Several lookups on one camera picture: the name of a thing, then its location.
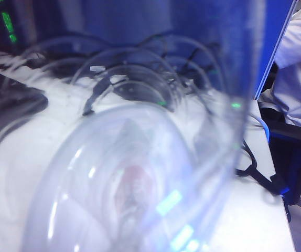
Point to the clear plastic water bottle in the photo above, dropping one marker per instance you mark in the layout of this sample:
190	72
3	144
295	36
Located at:
129	157

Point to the black computer mouse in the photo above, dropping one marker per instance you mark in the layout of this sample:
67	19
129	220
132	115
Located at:
140	92

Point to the black office chair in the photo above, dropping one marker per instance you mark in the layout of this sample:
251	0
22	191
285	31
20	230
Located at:
294	128

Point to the blue side partition panel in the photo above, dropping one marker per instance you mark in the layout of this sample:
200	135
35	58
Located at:
268	39

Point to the person in white shirt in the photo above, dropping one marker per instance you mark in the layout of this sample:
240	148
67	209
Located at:
300	65

